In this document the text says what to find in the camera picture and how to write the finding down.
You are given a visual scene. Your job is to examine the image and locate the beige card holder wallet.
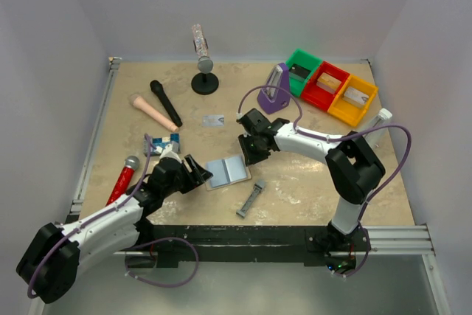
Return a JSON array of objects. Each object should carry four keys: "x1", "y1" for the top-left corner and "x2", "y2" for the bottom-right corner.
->
[{"x1": 205, "y1": 154, "x2": 251, "y2": 190}]

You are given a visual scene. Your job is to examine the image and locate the silver VIP card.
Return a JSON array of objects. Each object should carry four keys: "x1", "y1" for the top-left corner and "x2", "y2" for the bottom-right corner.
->
[{"x1": 202, "y1": 114, "x2": 225, "y2": 127}]

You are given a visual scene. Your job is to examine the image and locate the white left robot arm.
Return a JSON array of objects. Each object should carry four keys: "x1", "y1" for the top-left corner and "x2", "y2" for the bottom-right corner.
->
[{"x1": 16, "y1": 153, "x2": 213, "y2": 304}]

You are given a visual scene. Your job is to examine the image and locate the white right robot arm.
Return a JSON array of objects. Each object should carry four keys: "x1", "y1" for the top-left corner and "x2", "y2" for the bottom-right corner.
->
[{"x1": 237, "y1": 108, "x2": 386, "y2": 250}]

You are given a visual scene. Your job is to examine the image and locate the black card in green bin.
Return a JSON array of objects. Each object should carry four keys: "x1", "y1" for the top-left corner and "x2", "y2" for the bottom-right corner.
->
[{"x1": 289, "y1": 64, "x2": 310, "y2": 83}]

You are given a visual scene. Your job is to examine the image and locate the tan card in red bin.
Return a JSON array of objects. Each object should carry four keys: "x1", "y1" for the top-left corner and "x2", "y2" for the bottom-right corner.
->
[{"x1": 316, "y1": 73, "x2": 341, "y2": 94}]

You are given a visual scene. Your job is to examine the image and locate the white card in yellow bin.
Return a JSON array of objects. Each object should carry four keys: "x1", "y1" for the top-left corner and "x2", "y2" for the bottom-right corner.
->
[{"x1": 343, "y1": 86, "x2": 369, "y2": 108}]

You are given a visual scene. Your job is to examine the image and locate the light blue toy brick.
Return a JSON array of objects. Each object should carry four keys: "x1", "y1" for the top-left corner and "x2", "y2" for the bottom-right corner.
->
[{"x1": 150, "y1": 133, "x2": 180, "y2": 156}]

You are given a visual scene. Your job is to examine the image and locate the grey truss piece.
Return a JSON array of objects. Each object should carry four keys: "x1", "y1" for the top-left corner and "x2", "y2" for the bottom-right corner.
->
[{"x1": 236, "y1": 179, "x2": 266, "y2": 218}]

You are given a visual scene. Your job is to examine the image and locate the red glitter microphone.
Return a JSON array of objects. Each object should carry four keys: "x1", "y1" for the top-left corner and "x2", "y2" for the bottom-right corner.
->
[{"x1": 106, "y1": 156, "x2": 140, "y2": 206}]

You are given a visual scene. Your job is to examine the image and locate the purple metronome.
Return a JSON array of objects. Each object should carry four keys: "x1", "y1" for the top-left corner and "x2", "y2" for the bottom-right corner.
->
[{"x1": 257, "y1": 63, "x2": 291, "y2": 114}]

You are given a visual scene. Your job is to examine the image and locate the pink microphone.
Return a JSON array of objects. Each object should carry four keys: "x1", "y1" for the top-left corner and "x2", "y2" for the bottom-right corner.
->
[{"x1": 128, "y1": 94, "x2": 178, "y2": 133}]

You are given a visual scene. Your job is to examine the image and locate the black round microphone stand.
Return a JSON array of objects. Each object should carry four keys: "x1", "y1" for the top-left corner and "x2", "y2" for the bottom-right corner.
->
[{"x1": 191, "y1": 72, "x2": 219, "y2": 95}]

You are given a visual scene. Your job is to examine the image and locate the green bin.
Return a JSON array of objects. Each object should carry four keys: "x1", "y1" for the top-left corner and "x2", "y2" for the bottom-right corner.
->
[{"x1": 285, "y1": 49, "x2": 323, "y2": 97}]

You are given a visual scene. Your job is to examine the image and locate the black microphone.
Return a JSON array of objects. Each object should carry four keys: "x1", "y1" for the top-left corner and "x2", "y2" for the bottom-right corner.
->
[{"x1": 150, "y1": 80, "x2": 183, "y2": 128}]

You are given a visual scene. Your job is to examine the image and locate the glitter microphone on stand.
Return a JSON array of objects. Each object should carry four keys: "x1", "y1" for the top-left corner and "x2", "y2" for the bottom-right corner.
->
[{"x1": 192, "y1": 24, "x2": 214, "y2": 74}]

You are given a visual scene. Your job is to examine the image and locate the yellow bin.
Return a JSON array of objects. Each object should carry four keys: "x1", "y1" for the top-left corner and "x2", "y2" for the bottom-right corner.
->
[{"x1": 327, "y1": 75, "x2": 378, "y2": 127}]

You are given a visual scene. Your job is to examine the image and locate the white grey metronome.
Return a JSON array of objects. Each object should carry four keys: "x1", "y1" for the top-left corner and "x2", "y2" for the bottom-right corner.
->
[{"x1": 358, "y1": 108, "x2": 392, "y2": 149}]

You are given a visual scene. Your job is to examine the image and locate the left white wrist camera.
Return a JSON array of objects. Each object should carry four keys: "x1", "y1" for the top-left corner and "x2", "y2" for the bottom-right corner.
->
[{"x1": 159, "y1": 142, "x2": 182, "y2": 163}]

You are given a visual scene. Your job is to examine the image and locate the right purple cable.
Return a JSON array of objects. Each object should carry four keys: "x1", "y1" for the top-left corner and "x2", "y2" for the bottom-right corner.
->
[{"x1": 235, "y1": 85, "x2": 412, "y2": 279}]

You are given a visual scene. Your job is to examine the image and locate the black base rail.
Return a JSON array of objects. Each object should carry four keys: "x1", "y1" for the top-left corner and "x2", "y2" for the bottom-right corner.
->
[{"x1": 125, "y1": 225, "x2": 370, "y2": 268}]

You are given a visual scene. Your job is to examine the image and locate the aluminium frame rail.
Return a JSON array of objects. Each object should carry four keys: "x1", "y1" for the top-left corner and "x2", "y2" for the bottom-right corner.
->
[{"x1": 66, "y1": 57, "x2": 122, "y2": 222}]

